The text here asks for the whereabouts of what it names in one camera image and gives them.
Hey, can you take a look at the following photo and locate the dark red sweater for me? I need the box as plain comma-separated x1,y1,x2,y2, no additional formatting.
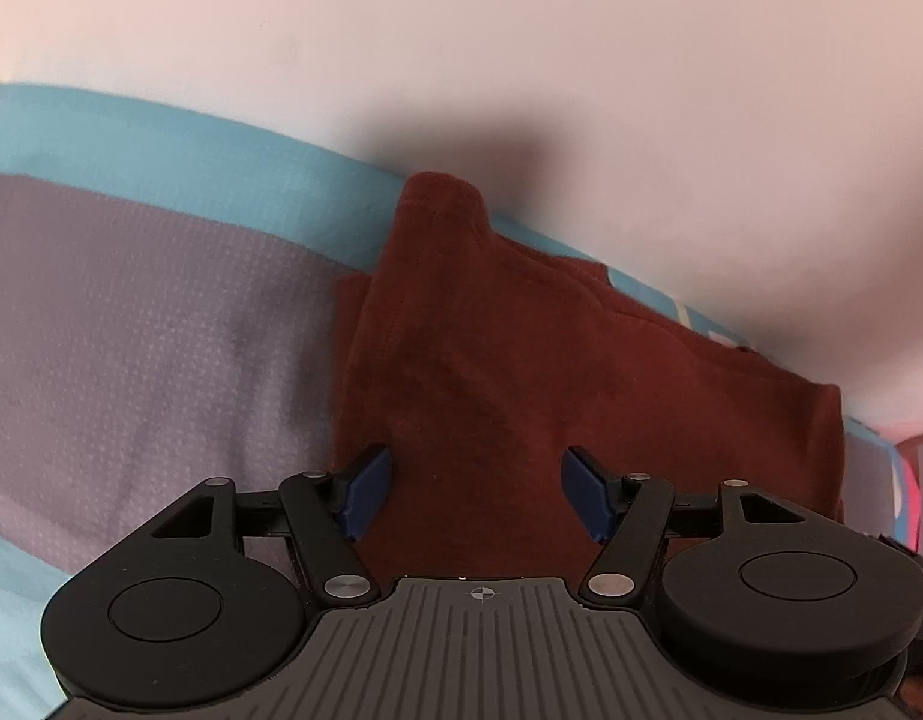
332,171,847,583

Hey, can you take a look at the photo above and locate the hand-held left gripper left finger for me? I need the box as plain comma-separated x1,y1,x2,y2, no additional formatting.
151,445,394,605

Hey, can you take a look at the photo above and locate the blue and grey printed bedsheet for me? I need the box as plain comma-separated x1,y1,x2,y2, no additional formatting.
0,82,923,717

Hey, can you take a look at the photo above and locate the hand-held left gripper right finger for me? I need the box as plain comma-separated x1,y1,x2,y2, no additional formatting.
562,445,805,606

